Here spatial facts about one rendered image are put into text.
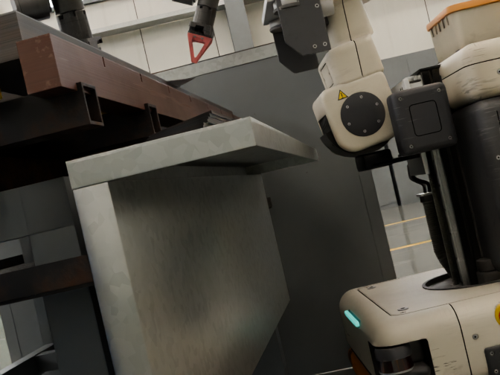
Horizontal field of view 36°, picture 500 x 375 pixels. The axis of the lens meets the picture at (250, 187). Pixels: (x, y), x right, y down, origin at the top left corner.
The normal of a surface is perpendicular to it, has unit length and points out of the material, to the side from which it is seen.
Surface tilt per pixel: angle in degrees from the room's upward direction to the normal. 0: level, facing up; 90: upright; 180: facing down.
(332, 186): 90
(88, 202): 90
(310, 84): 90
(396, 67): 90
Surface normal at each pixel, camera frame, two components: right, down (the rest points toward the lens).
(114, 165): -0.14, 0.02
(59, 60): 0.96, -0.22
